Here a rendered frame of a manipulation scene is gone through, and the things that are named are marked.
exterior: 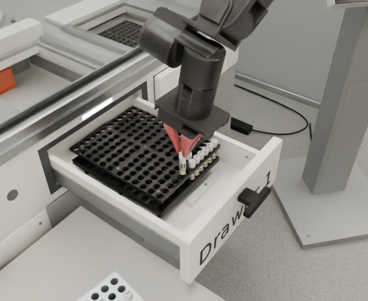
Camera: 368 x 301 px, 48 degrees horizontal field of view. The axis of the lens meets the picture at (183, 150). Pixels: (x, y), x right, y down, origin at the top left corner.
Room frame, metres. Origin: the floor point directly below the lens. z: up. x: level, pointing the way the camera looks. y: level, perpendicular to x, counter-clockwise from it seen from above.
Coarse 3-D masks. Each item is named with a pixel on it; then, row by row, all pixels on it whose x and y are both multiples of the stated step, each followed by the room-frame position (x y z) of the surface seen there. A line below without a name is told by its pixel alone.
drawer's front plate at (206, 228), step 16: (272, 144) 0.57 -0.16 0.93; (256, 160) 0.53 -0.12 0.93; (272, 160) 0.56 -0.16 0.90; (240, 176) 0.49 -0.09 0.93; (256, 176) 0.51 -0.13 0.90; (272, 176) 0.57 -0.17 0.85; (224, 192) 0.45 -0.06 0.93; (240, 192) 0.47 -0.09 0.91; (208, 208) 0.42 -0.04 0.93; (224, 208) 0.43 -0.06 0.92; (240, 208) 0.47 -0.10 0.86; (192, 224) 0.39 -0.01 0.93; (208, 224) 0.39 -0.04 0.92; (224, 224) 0.43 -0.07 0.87; (192, 240) 0.36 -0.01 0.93; (208, 240) 0.39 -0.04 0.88; (224, 240) 0.44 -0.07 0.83; (192, 256) 0.36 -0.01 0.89; (208, 256) 0.40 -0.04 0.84; (192, 272) 0.36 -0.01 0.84
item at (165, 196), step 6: (216, 150) 0.59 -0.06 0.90; (204, 156) 0.57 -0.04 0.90; (210, 156) 0.57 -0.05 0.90; (204, 162) 0.56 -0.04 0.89; (186, 168) 0.54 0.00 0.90; (192, 168) 0.54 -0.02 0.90; (180, 174) 0.52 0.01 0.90; (186, 174) 0.52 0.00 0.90; (174, 180) 0.51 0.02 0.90; (180, 180) 0.51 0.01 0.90; (174, 186) 0.49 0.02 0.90; (156, 192) 0.48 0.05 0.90; (168, 192) 0.48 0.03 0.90; (156, 198) 0.46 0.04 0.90; (162, 198) 0.46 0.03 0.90
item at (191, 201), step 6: (216, 174) 0.57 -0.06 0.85; (222, 174) 0.58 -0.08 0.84; (210, 180) 0.56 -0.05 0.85; (216, 180) 0.56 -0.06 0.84; (204, 186) 0.54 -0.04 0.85; (210, 186) 0.55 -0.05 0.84; (198, 192) 0.53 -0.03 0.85; (204, 192) 0.53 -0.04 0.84; (192, 198) 0.51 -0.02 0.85; (198, 198) 0.52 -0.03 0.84; (186, 204) 0.51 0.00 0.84; (192, 204) 0.50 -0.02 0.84
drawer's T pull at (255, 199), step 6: (264, 186) 0.48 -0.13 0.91; (246, 192) 0.47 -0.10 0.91; (252, 192) 0.47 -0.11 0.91; (264, 192) 0.47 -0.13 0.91; (240, 198) 0.46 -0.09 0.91; (246, 198) 0.45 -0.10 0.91; (252, 198) 0.45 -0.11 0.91; (258, 198) 0.45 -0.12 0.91; (264, 198) 0.46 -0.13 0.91; (246, 204) 0.45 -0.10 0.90; (252, 204) 0.44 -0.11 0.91; (258, 204) 0.44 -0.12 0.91; (246, 210) 0.43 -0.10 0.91; (252, 210) 0.43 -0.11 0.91; (246, 216) 0.42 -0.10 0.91
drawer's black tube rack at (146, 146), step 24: (120, 120) 0.68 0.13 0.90; (144, 120) 0.68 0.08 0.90; (96, 144) 0.61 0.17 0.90; (120, 144) 0.61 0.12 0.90; (144, 144) 0.60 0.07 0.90; (168, 144) 0.64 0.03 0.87; (96, 168) 0.57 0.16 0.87; (120, 168) 0.54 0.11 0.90; (144, 168) 0.54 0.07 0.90; (168, 168) 0.54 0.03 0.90; (120, 192) 0.53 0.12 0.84; (144, 192) 0.48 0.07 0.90
